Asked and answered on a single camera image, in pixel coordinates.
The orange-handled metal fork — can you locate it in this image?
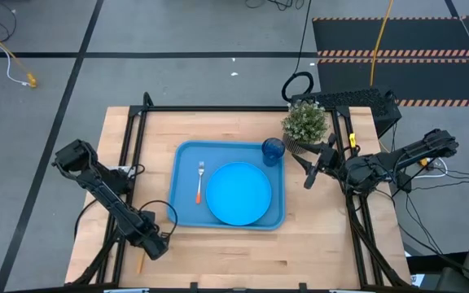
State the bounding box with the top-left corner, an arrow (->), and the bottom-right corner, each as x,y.
195,160 -> 206,205

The black metal table frame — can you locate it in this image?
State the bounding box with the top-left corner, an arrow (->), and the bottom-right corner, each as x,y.
69,91 -> 414,290

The long yellow power cord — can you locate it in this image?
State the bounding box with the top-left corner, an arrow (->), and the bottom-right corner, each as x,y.
370,0 -> 396,87

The blue plastic tray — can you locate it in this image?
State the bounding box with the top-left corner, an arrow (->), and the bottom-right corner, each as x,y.
167,140 -> 287,231

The black floor mat striped edge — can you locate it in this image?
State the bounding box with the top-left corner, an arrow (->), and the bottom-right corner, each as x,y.
313,15 -> 469,58
317,58 -> 469,107

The potted plant in ribbed pot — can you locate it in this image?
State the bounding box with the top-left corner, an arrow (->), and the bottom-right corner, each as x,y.
281,100 -> 329,155

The black power adapter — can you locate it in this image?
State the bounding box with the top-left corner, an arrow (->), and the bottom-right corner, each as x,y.
396,173 -> 414,194

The yellow cord with yellow plug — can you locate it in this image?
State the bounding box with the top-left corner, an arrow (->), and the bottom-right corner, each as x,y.
0,14 -> 39,89

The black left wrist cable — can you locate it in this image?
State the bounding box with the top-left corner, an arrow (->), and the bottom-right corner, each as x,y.
138,199 -> 178,245

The blue round plate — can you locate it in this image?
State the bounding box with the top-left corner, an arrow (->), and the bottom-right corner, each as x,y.
205,161 -> 273,226

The dark blue patterned cup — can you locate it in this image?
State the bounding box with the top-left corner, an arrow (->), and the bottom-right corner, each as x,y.
261,137 -> 287,168

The white floor cable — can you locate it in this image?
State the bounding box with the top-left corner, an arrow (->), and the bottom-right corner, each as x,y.
0,7 -> 31,86

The white looped power cable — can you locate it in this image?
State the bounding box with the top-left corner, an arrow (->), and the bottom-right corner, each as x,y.
411,156 -> 449,180

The black perforated computer tower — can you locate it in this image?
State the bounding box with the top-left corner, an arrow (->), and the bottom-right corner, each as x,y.
290,87 -> 403,138

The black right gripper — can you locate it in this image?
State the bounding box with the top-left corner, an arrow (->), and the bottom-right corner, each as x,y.
291,133 -> 344,190

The black cord with coiled loop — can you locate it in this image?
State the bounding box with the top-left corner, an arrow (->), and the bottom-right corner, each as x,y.
281,0 -> 315,103

